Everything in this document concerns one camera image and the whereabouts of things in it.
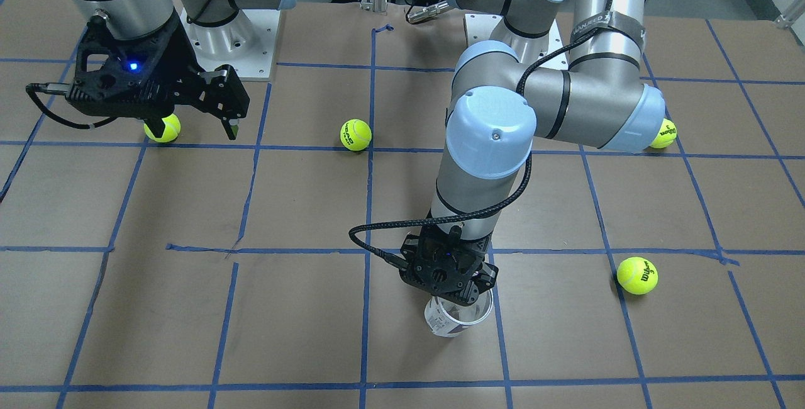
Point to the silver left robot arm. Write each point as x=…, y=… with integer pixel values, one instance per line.
x=506, y=92

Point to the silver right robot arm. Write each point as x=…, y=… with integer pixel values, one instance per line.
x=128, y=20

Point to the far yellow tennis ball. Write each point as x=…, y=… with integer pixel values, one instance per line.
x=170, y=131

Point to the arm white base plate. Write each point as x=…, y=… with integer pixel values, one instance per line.
x=248, y=43
x=479, y=28

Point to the clear tennis ball can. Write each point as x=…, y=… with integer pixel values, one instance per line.
x=447, y=319

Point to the yellow tennis ball wilson logo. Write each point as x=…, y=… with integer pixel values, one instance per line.
x=666, y=135

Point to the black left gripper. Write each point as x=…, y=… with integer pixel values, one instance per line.
x=487, y=277

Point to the yellow tennis ball head logo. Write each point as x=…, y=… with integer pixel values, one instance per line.
x=355, y=135

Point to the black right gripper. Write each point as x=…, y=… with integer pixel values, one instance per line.
x=178, y=61

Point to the yellow tennis ball near left arm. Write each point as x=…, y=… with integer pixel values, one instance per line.
x=637, y=275

